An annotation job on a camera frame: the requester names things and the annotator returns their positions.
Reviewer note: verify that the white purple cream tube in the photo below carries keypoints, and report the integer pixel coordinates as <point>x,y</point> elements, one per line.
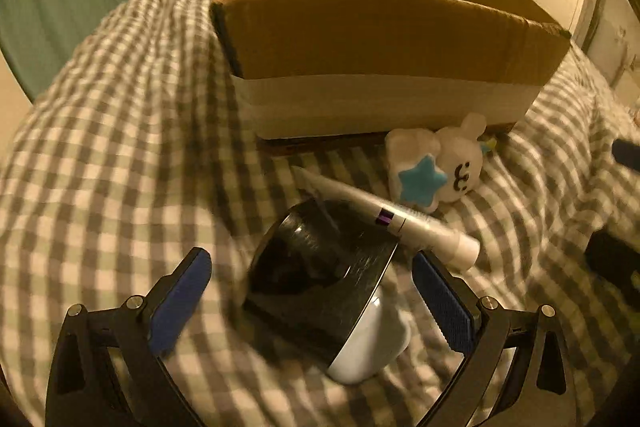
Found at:
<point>456,249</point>

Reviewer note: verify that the grey white checkered duvet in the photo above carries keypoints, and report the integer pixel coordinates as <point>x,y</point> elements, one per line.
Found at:
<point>137,153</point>

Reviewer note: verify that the brown cardboard box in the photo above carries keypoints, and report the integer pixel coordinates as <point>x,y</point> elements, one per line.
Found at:
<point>308,68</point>

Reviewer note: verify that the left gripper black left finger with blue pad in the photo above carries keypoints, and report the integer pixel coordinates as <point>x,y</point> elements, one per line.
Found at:
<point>107,367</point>

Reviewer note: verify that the black dome-shaped device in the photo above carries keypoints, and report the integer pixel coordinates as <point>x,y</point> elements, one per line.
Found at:
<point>315,280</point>

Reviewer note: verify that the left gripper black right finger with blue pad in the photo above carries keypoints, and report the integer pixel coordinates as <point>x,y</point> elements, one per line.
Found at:
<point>539,388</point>

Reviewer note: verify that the white plush toy blue star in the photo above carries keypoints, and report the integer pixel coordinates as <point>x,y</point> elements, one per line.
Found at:
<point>430,168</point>

